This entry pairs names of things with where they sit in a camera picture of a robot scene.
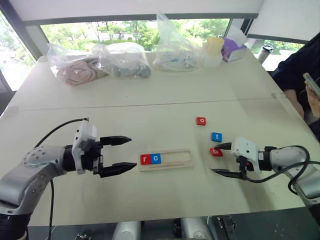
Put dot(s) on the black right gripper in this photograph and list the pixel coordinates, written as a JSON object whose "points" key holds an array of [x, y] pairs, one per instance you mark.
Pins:
{"points": [[243, 166]]}

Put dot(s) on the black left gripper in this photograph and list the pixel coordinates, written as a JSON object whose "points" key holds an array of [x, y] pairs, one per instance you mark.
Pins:
{"points": [[96, 158]]}

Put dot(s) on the smartphone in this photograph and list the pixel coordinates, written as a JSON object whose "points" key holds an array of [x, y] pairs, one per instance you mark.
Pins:
{"points": [[311, 81]]}

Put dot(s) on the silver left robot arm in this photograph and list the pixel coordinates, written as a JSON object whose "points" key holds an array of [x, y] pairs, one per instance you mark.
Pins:
{"points": [[22, 175]]}

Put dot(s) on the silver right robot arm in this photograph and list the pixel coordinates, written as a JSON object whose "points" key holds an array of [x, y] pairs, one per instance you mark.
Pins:
{"points": [[287, 156]]}

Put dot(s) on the red letter b block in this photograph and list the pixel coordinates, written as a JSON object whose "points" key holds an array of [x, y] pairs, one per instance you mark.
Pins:
{"points": [[215, 152]]}

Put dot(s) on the blue letter t block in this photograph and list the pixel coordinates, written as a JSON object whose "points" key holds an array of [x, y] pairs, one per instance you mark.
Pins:
{"points": [[217, 137]]}

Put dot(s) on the red letter r block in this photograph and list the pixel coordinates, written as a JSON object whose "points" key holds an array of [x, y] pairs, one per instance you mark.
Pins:
{"points": [[145, 159]]}

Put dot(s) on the blue letter o block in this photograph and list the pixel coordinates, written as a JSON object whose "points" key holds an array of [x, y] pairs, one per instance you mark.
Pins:
{"points": [[156, 158]]}

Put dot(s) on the red letter o block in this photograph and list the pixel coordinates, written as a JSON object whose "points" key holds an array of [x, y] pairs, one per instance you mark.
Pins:
{"points": [[201, 121]]}

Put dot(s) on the wooden letter tray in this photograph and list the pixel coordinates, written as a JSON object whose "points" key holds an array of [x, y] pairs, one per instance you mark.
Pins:
{"points": [[175, 165]]}

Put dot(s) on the silver rounded robot part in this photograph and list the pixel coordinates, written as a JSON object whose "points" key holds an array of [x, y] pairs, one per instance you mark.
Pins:
{"points": [[196, 228], [126, 231]]}

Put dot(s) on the person's bare hand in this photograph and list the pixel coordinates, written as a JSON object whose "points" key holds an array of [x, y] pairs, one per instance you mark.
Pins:
{"points": [[314, 105]]}

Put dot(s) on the clear table joint clip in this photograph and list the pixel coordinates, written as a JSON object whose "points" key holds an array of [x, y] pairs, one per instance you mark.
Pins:
{"points": [[278, 95]]}

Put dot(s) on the plastic bag with grey items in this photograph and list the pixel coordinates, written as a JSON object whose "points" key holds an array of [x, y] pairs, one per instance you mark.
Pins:
{"points": [[127, 62]]}

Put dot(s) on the plastic bag with pink items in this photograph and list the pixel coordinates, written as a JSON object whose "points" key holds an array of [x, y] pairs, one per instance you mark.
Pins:
{"points": [[75, 70]]}

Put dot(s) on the yellow and white container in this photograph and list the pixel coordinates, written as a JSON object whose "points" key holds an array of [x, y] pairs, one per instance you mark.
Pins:
{"points": [[212, 52]]}

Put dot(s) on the purple and white box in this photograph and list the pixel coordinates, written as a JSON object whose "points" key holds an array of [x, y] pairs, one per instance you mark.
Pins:
{"points": [[233, 48]]}

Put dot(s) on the white tumbler with black lid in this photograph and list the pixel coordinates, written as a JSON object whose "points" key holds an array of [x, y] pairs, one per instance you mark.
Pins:
{"points": [[264, 53]]}

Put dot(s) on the person in dark clothing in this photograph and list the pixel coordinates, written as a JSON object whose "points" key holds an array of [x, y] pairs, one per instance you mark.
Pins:
{"points": [[295, 70]]}

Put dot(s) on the tall clear plastic bag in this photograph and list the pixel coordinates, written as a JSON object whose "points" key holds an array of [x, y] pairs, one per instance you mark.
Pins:
{"points": [[172, 55]]}

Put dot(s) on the white roller blind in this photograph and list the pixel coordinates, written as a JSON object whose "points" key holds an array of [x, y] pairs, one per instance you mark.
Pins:
{"points": [[287, 17], [125, 7]]}

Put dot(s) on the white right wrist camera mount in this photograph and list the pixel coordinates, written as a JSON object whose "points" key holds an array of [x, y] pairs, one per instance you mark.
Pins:
{"points": [[246, 147]]}

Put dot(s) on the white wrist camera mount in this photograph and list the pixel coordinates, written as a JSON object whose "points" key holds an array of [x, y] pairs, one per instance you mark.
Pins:
{"points": [[80, 132], [246, 147]]}

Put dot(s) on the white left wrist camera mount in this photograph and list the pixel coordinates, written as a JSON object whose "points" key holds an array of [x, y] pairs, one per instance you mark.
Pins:
{"points": [[80, 132]]}

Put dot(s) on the black metal bracket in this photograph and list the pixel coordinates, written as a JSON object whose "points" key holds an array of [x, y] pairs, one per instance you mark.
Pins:
{"points": [[226, 227]]}

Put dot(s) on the dark window frame post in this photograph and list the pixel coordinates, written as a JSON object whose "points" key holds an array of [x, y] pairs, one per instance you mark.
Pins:
{"points": [[17, 27]]}

